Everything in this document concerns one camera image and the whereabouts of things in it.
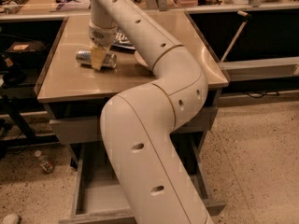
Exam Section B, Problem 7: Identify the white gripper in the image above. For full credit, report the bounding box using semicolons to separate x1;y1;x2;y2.
89;21;118;71

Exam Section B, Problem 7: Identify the silver red bull can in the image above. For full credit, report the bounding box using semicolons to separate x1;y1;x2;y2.
76;49;117;69

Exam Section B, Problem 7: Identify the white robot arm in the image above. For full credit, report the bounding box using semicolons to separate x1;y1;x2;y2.
92;0;214;224

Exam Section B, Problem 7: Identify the grey drawer cabinet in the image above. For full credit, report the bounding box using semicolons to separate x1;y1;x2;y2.
34;10;231;170

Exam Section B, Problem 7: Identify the grey upper drawer front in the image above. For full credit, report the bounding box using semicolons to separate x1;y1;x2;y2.
50;106;218;145

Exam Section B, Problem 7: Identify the open grey lower drawer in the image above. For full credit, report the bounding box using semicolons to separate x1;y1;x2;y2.
59;133;225;224

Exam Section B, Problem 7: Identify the blue kettle chips bag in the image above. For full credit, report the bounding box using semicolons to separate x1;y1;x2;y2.
112;30;135;50

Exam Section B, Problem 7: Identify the white bowl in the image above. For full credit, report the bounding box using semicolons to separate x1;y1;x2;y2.
134;51;150;70

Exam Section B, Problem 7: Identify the black bag on shelf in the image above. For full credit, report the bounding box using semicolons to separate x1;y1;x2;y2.
4;41;48;68

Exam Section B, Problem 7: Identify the plastic bottle on floor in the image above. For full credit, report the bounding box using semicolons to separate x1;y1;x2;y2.
35;150;55;174

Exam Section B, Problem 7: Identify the white object on floor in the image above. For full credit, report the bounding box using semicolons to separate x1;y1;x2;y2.
1;213;21;224

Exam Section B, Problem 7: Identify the black stand frame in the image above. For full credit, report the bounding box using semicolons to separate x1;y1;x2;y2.
2;95;58;148

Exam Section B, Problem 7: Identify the black cable on floor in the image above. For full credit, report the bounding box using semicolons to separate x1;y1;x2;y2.
242;91;280;99

